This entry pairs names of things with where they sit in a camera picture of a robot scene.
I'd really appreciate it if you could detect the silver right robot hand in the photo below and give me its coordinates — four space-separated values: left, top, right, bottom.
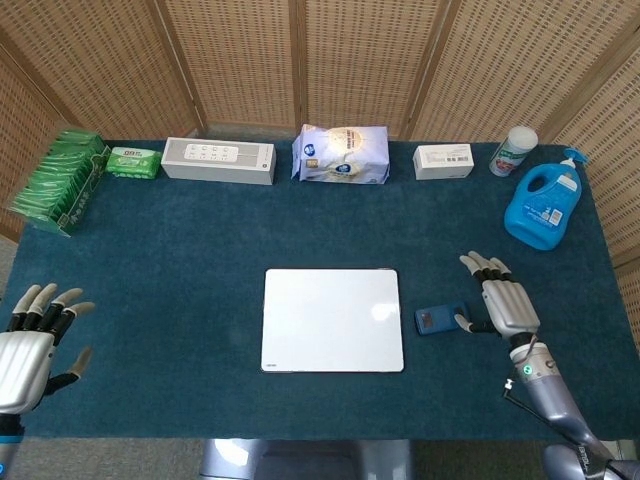
452 251 542 337

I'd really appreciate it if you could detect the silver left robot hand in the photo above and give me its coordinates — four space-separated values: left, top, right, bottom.
0 283 96 415

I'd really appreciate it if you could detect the small blue device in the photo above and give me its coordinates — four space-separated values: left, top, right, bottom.
414 301 471 336

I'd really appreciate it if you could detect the white rectangular pad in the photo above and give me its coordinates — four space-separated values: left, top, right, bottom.
259 268 405 374

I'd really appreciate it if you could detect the blue detergent pump bottle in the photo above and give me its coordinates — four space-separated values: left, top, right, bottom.
503 147 590 252

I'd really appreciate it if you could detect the cylindrical can with white lid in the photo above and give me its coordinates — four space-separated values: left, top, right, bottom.
489 125 540 178

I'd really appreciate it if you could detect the small white cardboard box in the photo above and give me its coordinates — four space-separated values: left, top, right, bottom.
412 143 476 181

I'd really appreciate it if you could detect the teal table cloth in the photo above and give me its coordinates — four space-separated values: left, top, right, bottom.
0 138 634 442

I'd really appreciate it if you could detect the green sachet display box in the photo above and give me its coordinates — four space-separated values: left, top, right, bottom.
4 128 111 238

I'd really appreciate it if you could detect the blue white tissue paper pack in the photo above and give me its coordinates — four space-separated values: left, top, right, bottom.
290 123 390 186

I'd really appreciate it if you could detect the green tissue pack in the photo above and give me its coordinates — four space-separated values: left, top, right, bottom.
104 145 163 180

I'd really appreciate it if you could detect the grey robot torso base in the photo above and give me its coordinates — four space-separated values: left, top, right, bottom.
199 438 416 480

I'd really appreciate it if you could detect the long white power strip box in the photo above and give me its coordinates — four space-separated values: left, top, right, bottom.
160 136 278 187

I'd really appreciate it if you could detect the woven bamboo folding screen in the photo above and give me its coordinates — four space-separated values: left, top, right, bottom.
0 0 640 269

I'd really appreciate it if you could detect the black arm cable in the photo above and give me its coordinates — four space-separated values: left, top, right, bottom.
502 380 626 480

